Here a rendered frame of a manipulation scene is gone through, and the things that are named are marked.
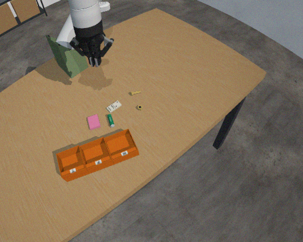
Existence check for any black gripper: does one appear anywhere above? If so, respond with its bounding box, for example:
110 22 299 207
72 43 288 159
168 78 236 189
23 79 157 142
69 20 114 67

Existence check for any white domino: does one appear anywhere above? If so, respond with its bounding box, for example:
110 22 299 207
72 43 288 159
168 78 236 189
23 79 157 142
107 101 122 112

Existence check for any orange three-compartment bin rack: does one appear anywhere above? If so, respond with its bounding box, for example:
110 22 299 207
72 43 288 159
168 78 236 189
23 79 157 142
56 129 139 182

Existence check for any pink square pad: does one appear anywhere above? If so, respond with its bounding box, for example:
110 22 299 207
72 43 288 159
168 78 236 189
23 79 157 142
88 114 101 130

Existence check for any green aa battery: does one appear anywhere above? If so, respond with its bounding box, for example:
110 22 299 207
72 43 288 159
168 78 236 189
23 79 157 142
108 114 114 127

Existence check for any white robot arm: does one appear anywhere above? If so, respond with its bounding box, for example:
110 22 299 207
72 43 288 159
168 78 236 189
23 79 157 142
56 0 110 50

